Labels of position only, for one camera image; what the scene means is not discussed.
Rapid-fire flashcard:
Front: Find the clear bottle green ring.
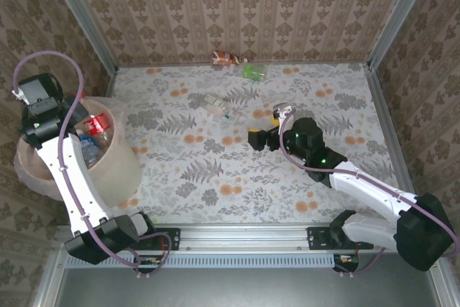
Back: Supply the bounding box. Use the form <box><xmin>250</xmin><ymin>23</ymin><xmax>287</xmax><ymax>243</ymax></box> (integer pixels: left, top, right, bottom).
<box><xmin>224</xmin><ymin>105</ymin><xmax>249</xmax><ymax>123</ymax></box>

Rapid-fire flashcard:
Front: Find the small blue label water bottle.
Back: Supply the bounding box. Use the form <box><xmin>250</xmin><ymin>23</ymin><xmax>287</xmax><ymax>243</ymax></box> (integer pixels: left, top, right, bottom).
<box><xmin>79</xmin><ymin>134</ymin><xmax>101</xmax><ymax>170</ymax></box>

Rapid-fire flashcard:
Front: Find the red cap cola bottle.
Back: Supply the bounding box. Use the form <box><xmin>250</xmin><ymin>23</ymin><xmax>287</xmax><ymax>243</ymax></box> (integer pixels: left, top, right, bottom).
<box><xmin>75</xmin><ymin>91</ymin><xmax>111</xmax><ymax>152</ymax></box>

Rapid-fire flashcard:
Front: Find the brown label plastic bottle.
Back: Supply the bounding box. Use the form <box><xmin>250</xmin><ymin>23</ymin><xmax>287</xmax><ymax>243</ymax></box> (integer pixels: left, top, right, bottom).
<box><xmin>211</xmin><ymin>50</ymin><xmax>249</xmax><ymax>67</ymax></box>

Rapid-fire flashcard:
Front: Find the round pale pink bin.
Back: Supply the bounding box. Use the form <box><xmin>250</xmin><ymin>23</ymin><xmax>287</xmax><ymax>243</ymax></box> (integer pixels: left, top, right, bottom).
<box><xmin>14</xmin><ymin>99</ymin><xmax>143</xmax><ymax>208</ymax></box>

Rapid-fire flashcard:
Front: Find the floral patterned table cover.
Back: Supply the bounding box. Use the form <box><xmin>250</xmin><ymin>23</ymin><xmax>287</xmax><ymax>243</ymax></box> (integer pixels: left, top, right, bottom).
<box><xmin>77</xmin><ymin>63</ymin><xmax>410</xmax><ymax>224</ymax></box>

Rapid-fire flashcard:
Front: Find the pink plastic basket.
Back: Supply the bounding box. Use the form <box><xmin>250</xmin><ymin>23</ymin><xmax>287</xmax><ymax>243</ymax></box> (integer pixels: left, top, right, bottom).
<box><xmin>12</xmin><ymin>97</ymin><xmax>143</xmax><ymax>207</ymax></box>

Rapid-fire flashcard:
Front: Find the grey metal front panel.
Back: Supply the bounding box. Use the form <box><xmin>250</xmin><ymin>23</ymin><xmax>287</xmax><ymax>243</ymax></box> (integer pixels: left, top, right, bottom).
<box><xmin>53</xmin><ymin>266</ymin><xmax>440</xmax><ymax>307</ymax></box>

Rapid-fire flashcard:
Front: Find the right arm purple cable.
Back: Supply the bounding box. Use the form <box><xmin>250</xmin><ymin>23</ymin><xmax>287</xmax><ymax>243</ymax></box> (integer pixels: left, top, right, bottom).
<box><xmin>280</xmin><ymin>109</ymin><xmax>460</xmax><ymax>275</ymax></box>

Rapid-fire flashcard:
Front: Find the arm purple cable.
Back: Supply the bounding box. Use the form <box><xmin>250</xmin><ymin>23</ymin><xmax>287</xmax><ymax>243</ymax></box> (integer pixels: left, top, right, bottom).
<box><xmin>280</xmin><ymin>109</ymin><xmax>460</xmax><ymax>275</ymax></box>
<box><xmin>12</xmin><ymin>50</ymin><xmax>173</xmax><ymax>279</ymax></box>

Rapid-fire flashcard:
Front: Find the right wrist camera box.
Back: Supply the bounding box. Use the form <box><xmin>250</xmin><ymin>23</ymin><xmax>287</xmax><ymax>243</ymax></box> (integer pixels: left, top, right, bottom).
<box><xmin>272</xmin><ymin>102</ymin><xmax>293</xmax><ymax>118</ymax></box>

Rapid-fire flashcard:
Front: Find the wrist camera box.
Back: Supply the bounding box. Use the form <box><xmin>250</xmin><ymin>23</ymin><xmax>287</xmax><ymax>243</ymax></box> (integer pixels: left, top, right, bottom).
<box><xmin>272</xmin><ymin>102</ymin><xmax>293</xmax><ymax>118</ymax></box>
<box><xmin>11</xmin><ymin>88</ymin><xmax>29</xmax><ymax>104</ymax></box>

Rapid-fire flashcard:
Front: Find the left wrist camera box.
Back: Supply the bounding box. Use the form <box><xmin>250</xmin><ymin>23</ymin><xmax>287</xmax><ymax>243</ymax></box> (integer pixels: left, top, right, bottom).
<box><xmin>11</xmin><ymin>88</ymin><xmax>29</xmax><ymax>104</ymax></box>

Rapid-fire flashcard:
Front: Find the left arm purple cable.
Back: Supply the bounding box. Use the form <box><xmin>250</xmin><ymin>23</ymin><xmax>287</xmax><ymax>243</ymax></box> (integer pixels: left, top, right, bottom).
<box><xmin>12</xmin><ymin>50</ymin><xmax>173</xmax><ymax>279</ymax></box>

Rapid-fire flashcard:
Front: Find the right aluminium table side rail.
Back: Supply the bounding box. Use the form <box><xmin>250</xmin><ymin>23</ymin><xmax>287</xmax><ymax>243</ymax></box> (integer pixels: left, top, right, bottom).
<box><xmin>366</xmin><ymin>64</ymin><xmax>426</xmax><ymax>214</ymax></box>

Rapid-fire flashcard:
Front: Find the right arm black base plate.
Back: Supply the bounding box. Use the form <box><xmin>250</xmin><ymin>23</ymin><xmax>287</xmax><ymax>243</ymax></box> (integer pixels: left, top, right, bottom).
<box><xmin>307</xmin><ymin>226</ymin><xmax>374</xmax><ymax>251</ymax></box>

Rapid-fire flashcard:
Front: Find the aluminium mounting rail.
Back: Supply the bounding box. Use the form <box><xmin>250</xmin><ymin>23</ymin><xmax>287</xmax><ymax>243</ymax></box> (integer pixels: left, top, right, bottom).
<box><xmin>53</xmin><ymin>223</ymin><xmax>438</xmax><ymax>252</ymax></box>

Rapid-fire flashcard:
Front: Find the left aluminium frame post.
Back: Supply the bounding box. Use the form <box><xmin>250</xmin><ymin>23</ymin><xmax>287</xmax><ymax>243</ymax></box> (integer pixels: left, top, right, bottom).
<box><xmin>42</xmin><ymin>0</ymin><xmax>119</xmax><ymax>73</ymax></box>

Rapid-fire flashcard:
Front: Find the aluminium frame post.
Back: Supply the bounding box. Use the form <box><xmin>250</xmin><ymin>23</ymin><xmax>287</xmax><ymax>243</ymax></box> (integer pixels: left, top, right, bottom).
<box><xmin>42</xmin><ymin>0</ymin><xmax>119</xmax><ymax>73</ymax></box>
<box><xmin>367</xmin><ymin>0</ymin><xmax>438</xmax><ymax>70</ymax></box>

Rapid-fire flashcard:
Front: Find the grey slotted cable duct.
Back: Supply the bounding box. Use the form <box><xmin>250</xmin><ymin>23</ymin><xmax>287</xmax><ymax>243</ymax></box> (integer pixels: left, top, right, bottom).
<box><xmin>59</xmin><ymin>253</ymin><xmax>337</xmax><ymax>269</ymax></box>

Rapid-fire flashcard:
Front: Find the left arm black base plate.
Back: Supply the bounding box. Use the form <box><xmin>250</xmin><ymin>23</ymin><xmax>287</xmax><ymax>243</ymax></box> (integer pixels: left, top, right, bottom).
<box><xmin>143</xmin><ymin>226</ymin><xmax>181</xmax><ymax>251</ymax></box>

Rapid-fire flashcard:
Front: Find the right aluminium frame post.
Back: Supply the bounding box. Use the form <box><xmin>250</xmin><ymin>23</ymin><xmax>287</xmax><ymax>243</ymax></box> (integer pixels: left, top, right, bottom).
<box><xmin>367</xmin><ymin>0</ymin><xmax>438</xmax><ymax>70</ymax></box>

